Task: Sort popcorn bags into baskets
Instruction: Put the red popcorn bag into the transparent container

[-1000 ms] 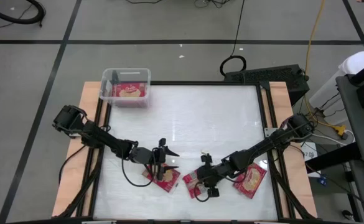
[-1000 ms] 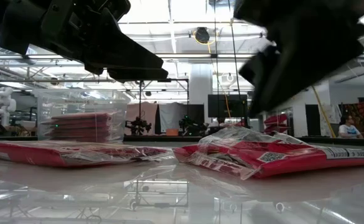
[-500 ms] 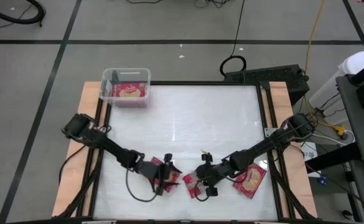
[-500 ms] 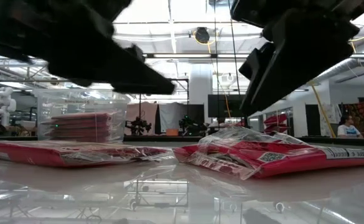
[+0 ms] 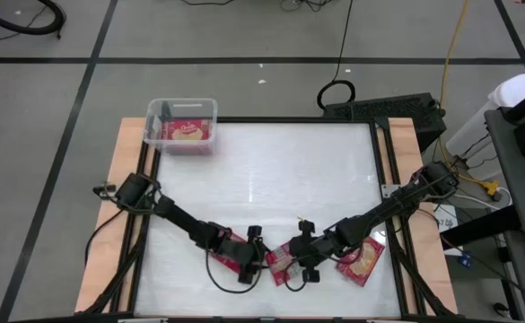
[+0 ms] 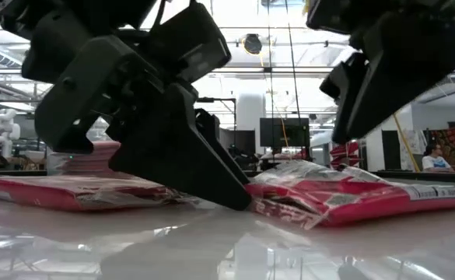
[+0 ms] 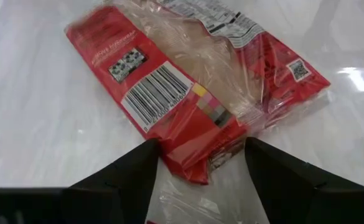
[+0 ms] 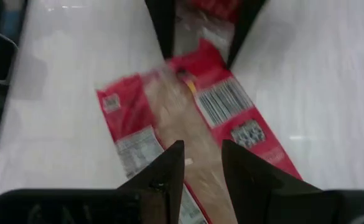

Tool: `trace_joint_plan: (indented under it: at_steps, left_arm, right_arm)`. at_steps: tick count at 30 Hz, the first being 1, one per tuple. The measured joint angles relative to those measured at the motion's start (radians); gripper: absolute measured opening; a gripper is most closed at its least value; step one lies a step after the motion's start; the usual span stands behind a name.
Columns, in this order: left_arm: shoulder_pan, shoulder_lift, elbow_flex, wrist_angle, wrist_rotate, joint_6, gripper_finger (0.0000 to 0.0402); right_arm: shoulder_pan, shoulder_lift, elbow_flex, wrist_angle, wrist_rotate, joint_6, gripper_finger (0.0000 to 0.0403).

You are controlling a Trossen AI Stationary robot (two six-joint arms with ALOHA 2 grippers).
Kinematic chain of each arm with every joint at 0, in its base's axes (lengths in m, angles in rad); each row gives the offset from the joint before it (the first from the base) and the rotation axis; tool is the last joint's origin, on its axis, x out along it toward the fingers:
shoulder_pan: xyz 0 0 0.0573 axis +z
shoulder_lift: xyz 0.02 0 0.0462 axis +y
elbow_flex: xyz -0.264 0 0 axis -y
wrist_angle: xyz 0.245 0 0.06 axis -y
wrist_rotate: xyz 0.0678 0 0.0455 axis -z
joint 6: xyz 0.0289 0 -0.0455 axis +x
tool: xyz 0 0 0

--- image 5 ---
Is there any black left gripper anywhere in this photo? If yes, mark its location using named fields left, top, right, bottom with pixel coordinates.
left=216, top=225, right=270, bottom=284

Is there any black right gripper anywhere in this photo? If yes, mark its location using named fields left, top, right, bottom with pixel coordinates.
left=288, top=218, right=342, bottom=284

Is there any white paper sheet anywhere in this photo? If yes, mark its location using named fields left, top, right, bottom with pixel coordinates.
left=433, top=204, right=459, bottom=234

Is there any plywood side board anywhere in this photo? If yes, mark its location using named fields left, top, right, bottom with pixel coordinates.
left=376, top=117, right=459, bottom=315
left=74, top=117, right=158, bottom=314

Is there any black vented computer case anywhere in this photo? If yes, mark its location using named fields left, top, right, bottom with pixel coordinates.
left=322, top=92, right=448, bottom=152

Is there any clear plastic storage bin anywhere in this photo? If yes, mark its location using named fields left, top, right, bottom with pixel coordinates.
left=143, top=97, right=219, bottom=157

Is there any yellow power plug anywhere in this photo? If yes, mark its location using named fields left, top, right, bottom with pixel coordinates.
left=466, top=177, right=502, bottom=199

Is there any white cylindrical bin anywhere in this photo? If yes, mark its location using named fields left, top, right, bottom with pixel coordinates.
left=445, top=73, right=525, bottom=180

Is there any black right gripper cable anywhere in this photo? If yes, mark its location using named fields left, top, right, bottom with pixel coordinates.
left=283, top=264, right=311, bottom=293

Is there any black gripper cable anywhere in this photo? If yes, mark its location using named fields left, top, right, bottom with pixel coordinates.
left=283, top=264, right=311, bottom=293
left=205, top=249, right=266, bottom=296

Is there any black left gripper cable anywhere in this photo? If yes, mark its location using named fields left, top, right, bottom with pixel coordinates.
left=205, top=249, right=266, bottom=296

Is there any grey metal bracket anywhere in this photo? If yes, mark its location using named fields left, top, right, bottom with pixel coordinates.
left=381, top=182, right=401, bottom=199

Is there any black aluminium table frame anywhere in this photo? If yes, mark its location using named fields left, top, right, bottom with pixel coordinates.
left=80, top=116, right=459, bottom=323

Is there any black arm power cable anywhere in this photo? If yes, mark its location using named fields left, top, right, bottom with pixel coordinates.
left=83, top=206, right=131, bottom=268

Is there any white cable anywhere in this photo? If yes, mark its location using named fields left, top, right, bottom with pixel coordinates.
left=445, top=186, right=513, bottom=212

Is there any black coiled power cable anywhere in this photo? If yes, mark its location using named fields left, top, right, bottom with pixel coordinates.
left=316, top=0, right=357, bottom=111

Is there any black cable tangle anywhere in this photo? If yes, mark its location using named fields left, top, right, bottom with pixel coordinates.
left=278, top=0, right=336, bottom=13

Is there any yellow extension cord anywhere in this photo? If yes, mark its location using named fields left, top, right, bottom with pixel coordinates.
left=436, top=0, right=487, bottom=185

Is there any black floor cable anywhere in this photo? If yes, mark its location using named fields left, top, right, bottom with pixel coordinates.
left=179, top=0, right=237, bottom=7

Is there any black flexible hose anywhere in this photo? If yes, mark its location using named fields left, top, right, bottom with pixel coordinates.
left=0, top=0, right=67, bottom=39

